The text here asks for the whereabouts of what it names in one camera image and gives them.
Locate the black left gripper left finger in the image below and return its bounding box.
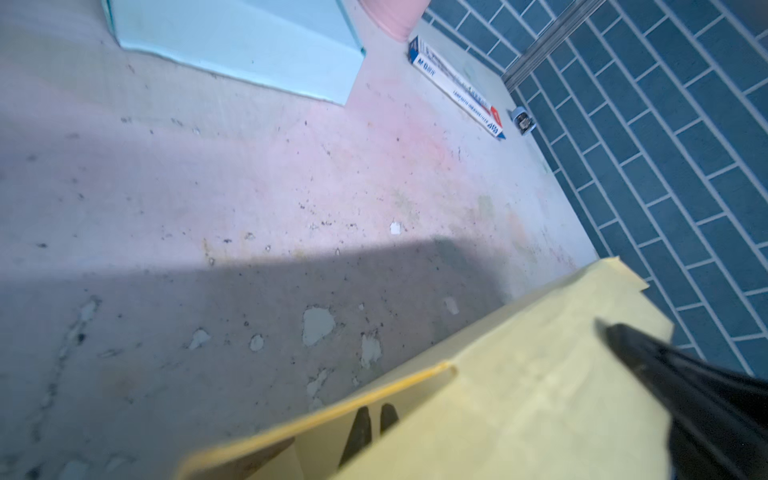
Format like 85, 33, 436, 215
339, 407, 372, 467

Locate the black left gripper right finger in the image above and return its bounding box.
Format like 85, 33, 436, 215
380, 403, 399, 435

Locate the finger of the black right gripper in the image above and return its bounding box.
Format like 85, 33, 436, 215
596, 319, 767, 479

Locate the yellow paper box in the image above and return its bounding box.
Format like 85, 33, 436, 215
176, 258, 673, 479

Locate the light blue paper box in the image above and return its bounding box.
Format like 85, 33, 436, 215
102, 0, 366, 105

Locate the white blue pencil box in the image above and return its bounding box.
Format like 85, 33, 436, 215
408, 36, 505, 139

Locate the pink metal pencil bucket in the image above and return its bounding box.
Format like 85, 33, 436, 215
359, 0, 430, 42

